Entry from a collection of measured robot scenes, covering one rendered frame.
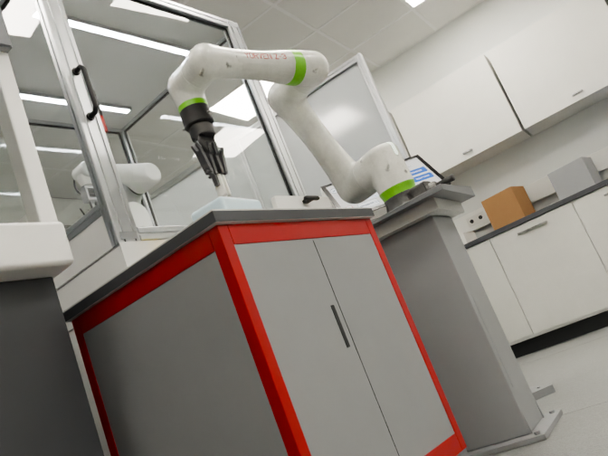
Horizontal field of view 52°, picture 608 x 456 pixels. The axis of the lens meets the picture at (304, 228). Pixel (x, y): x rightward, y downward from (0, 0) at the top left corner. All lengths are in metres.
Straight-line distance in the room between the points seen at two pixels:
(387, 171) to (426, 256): 0.32
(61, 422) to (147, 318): 0.27
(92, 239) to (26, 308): 0.59
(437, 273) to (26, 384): 1.21
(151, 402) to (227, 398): 0.23
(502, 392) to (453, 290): 0.33
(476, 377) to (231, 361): 0.95
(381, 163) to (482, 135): 3.15
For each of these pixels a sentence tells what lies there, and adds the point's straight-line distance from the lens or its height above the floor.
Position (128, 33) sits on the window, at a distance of 2.47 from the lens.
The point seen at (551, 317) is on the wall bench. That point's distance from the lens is 4.73.
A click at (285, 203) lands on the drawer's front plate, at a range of 1.91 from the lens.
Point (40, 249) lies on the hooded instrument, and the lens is 1.43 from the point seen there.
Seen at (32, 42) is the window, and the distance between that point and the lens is 2.34.
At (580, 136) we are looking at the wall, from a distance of 5.44.
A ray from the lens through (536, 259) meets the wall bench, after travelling 4.72.
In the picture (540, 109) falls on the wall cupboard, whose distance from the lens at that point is 5.16.
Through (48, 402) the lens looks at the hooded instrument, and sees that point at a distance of 1.41.
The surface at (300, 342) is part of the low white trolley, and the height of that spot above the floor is 0.46.
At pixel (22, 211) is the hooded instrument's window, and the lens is 1.47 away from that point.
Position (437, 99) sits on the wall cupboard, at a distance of 5.38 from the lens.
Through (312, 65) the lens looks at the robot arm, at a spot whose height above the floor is 1.32.
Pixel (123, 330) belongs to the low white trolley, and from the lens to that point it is 1.51.
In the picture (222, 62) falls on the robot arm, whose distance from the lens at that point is 1.90.
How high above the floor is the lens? 0.38
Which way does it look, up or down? 13 degrees up
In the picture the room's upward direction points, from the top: 22 degrees counter-clockwise
